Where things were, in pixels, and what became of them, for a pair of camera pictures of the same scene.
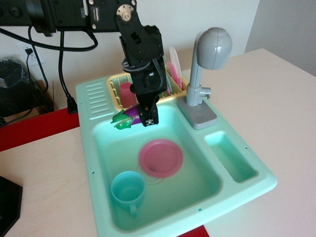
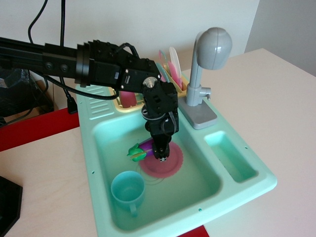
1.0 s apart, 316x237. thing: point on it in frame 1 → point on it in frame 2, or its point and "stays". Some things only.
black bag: (20, 95) stays
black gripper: (144, 56) → (161, 114)
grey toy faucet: (212, 50) stays
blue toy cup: (128, 188) stays
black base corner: (11, 200) stays
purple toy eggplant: (125, 119) → (138, 152)
